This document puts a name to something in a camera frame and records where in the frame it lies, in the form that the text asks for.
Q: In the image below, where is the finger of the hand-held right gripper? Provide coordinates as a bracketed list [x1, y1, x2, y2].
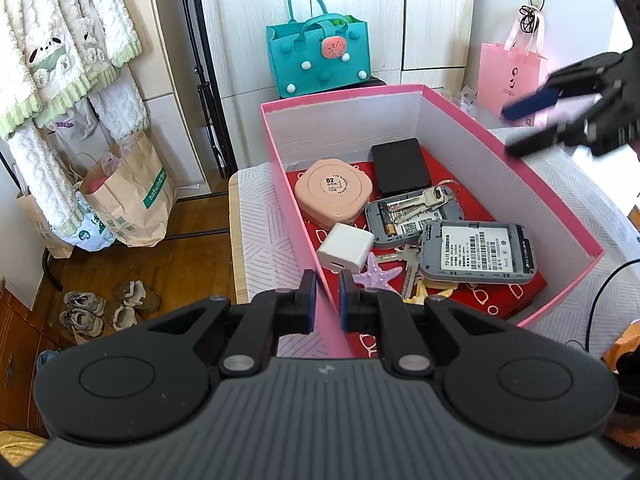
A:
[501, 52, 626, 122]
[505, 109, 608, 158]

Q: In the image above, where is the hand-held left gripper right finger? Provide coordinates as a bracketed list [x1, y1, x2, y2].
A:
[339, 270, 501, 377]

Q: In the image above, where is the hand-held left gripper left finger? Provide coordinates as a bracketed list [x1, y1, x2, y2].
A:
[142, 269, 318, 378]

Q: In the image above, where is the pink cardboard box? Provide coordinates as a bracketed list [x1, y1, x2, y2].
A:
[260, 84, 606, 361]

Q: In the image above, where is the purple starfish keychain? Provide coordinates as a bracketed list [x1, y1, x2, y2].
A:
[351, 252, 404, 293]

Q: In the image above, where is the white charger plug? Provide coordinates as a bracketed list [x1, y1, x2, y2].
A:
[316, 223, 376, 273]

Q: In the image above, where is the metal key bunch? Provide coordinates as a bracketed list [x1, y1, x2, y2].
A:
[387, 180, 460, 213]
[375, 244, 425, 301]

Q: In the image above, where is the yellow star keychain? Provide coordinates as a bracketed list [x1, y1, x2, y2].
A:
[404, 280, 460, 306]

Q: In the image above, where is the black gold battery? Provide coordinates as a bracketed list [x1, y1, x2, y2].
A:
[378, 201, 397, 236]

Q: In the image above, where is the grey portable router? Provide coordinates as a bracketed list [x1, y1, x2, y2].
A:
[419, 220, 539, 289]
[364, 191, 463, 251]

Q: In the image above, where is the pink rounded case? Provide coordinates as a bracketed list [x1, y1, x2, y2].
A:
[294, 158, 373, 227]

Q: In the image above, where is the black rectangular box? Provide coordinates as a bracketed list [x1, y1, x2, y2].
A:
[371, 137, 433, 199]

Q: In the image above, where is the pink paper bag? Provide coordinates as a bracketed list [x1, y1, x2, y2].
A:
[477, 10, 549, 127]

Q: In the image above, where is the brown white slipper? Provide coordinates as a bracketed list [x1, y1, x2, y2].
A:
[111, 304, 139, 332]
[111, 280, 162, 313]

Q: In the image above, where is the teal felt handbag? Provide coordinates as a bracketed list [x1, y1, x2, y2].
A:
[266, 0, 372, 100]

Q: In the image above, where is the brown paper bag green label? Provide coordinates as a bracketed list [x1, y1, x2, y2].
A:
[79, 130, 179, 248]

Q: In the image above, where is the orange item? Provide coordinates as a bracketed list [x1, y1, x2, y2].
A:
[602, 319, 640, 373]

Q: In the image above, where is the grey sneaker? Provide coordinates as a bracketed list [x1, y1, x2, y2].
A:
[62, 290, 107, 317]
[59, 308, 105, 338]

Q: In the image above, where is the white green plastic bag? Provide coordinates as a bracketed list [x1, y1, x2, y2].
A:
[62, 182, 121, 253]

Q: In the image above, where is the black clothes rack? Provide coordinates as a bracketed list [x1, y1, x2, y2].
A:
[42, 0, 240, 291]

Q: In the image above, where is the plain brown paper bag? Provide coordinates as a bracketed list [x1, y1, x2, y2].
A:
[14, 187, 76, 260]

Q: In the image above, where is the dark wooden cabinet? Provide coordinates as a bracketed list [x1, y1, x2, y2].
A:
[0, 275, 66, 431]

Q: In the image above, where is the white bag with purple print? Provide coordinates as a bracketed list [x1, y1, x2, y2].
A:
[47, 97, 101, 142]

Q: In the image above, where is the yellow cloth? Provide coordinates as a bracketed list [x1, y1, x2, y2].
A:
[0, 430, 48, 461]

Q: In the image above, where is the white green fleece robe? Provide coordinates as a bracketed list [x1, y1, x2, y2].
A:
[0, 0, 151, 256]

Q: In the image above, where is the wall hook with hair ties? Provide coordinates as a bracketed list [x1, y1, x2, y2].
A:
[517, 0, 546, 33]

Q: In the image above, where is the black cable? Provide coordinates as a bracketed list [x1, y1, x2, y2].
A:
[586, 259, 640, 356]

